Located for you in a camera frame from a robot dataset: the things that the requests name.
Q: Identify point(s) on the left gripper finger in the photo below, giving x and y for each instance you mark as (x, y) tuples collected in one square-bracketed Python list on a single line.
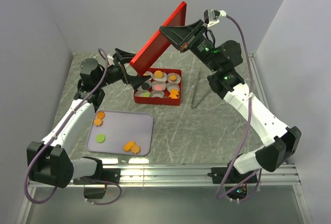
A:
[(123, 57), (137, 81)]

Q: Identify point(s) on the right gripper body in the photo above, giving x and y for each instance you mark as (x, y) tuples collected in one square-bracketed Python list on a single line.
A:
[(199, 46)]

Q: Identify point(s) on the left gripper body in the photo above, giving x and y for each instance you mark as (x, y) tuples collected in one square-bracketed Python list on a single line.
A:
[(116, 73)]

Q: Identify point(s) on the black sandwich cookie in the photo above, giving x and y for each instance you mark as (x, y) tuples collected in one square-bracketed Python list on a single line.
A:
[(145, 86)]

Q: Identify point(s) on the pink sandwich cookie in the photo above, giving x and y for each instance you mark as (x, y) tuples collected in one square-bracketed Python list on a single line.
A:
[(158, 87)]

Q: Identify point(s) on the red box lid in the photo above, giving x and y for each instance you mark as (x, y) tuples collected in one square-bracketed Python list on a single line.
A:
[(157, 44)]

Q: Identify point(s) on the orange round cookie hidden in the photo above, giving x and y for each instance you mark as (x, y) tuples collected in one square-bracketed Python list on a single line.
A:
[(158, 74)]

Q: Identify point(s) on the brown round cookie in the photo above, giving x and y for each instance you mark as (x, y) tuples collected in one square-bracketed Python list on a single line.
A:
[(172, 78)]

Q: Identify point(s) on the orange fish cookie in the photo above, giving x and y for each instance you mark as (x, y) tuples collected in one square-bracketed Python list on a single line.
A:
[(174, 94), (128, 146)]

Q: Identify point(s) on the metal tongs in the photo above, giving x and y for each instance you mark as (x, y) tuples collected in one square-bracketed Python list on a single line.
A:
[(201, 89)]

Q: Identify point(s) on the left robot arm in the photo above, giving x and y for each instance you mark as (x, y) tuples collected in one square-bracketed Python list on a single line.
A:
[(48, 160)]

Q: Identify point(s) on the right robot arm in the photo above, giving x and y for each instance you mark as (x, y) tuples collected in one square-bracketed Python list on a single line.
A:
[(279, 140)]

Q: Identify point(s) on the red cookie box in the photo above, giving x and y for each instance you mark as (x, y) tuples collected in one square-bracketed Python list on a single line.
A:
[(160, 97)]

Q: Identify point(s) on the chocolate chip cookie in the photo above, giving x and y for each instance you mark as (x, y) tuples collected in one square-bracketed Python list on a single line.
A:
[(100, 115)]

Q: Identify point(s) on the lavender plastic tray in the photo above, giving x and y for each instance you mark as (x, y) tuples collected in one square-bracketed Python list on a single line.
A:
[(120, 128)]

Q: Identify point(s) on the orange leaf cookie top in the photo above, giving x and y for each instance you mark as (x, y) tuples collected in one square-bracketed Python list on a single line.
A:
[(98, 122)]

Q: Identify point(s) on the orange leaf cookie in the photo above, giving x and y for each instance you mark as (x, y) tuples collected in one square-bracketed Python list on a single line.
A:
[(98, 122), (135, 149)]

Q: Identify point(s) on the orange fish cookie bottom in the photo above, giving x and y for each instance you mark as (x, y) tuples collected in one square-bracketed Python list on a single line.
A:
[(128, 146)]

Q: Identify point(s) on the orange leaf cookie bottom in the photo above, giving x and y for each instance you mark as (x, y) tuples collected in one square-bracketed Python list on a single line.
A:
[(135, 149)]

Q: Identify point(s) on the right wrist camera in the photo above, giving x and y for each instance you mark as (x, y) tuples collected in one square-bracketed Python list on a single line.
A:
[(212, 16)]

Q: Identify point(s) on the aluminium rail right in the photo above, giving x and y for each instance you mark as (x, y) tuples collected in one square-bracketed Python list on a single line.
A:
[(257, 80)]

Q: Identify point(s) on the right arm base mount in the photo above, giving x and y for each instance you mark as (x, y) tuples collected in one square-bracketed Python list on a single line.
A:
[(227, 177)]

